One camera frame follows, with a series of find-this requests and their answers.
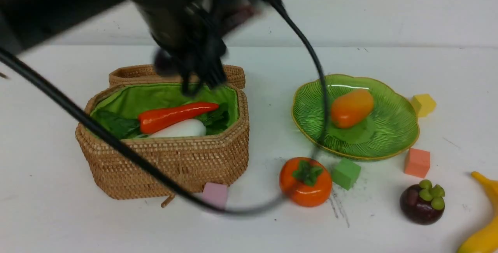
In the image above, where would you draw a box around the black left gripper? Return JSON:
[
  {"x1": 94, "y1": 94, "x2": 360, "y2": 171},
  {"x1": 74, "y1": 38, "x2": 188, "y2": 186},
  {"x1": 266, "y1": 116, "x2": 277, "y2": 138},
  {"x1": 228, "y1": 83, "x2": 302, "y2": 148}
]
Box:
[{"x1": 135, "y1": 0, "x2": 259, "y2": 96}]

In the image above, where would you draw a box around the white radish with green leaves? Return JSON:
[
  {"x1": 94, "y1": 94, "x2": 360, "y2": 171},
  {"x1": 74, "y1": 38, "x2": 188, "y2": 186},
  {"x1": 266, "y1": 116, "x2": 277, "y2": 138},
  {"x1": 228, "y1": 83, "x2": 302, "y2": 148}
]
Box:
[{"x1": 94, "y1": 103, "x2": 230, "y2": 140}]

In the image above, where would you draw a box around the red orange chili pepper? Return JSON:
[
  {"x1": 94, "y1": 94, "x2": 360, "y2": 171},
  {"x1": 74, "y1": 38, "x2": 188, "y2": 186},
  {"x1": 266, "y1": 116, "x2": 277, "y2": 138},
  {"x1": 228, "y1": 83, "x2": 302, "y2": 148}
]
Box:
[{"x1": 138, "y1": 102, "x2": 219, "y2": 134}]

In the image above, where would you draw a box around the orange mango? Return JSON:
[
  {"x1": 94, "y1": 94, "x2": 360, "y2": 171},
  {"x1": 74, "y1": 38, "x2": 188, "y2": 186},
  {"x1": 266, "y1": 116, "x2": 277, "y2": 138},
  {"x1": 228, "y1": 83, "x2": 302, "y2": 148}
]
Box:
[{"x1": 330, "y1": 89, "x2": 375, "y2": 129}]

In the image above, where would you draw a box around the orange persimmon with green leaves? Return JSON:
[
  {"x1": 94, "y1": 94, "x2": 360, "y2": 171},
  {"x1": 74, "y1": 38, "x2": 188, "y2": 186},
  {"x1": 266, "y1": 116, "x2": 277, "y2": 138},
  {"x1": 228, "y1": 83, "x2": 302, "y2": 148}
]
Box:
[{"x1": 279, "y1": 157, "x2": 333, "y2": 207}]

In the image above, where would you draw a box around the dark purple mangosteen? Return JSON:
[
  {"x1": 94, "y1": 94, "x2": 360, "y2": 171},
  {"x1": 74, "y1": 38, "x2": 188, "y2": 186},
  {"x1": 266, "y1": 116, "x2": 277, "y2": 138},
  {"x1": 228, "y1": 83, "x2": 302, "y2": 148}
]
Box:
[{"x1": 400, "y1": 179, "x2": 446, "y2": 225}]

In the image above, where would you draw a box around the yellow banana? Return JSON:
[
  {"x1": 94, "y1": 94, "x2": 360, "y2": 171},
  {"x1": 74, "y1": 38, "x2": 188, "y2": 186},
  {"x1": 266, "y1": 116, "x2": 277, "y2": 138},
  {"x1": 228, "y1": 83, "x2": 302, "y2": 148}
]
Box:
[{"x1": 456, "y1": 171, "x2": 498, "y2": 253}]

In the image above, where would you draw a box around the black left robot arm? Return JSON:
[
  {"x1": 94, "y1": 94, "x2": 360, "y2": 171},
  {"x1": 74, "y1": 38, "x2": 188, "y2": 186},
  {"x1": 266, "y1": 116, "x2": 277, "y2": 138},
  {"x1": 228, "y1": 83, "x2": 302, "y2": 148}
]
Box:
[{"x1": 0, "y1": 0, "x2": 267, "y2": 96}]

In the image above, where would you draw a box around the woven wicker basket green lining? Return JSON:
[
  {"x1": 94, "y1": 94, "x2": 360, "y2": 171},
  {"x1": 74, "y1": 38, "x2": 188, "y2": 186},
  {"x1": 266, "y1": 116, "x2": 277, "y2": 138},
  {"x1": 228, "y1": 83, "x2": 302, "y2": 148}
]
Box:
[{"x1": 76, "y1": 64, "x2": 249, "y2": 207}]

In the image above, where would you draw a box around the pink foam cube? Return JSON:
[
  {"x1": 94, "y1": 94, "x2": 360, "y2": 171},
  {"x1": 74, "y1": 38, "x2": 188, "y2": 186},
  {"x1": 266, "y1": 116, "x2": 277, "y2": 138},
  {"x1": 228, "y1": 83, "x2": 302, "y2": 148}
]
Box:
[{"x1": 202, "y1": 182, "x2": 229, "y2": 210}]

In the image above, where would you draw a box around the green foam cube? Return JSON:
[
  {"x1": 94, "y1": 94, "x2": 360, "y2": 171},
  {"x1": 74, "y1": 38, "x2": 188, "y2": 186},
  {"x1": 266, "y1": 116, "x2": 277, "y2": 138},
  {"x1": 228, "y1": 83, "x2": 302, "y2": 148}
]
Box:
[{"x1": 331, "y1": 158, "x2": 361, "y2": 190}]

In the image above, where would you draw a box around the green glass plate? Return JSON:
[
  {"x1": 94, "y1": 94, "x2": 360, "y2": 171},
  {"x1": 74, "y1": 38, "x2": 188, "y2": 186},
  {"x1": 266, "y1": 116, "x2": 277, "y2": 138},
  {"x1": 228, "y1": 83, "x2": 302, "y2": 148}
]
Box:
[{"x1": 291, "y1": 74, "x2": 420, "y2": 162}]

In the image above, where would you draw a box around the yellow foam cube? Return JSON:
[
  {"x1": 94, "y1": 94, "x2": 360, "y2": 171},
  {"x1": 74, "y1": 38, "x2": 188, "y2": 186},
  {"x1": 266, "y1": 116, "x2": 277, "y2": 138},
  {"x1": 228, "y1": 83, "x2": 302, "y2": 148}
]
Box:
[{"x1": 411, "y1": 94, "x2": 437, "y2": 118}]

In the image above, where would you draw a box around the orange foam cube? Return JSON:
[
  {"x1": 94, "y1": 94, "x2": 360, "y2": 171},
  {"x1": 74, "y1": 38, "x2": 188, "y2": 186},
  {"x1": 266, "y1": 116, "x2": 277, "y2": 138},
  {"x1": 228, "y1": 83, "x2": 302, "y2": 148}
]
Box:
[{"x1": 403, "y1": 148, "x2": 431, "y2": 179}]

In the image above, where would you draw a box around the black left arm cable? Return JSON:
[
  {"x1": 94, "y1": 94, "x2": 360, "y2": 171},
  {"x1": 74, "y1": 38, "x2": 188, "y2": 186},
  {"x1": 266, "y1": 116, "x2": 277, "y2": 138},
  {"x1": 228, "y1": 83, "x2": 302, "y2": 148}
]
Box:
[{"x1": 0, "y1": 0, "x2": 331, "y2": 218}]

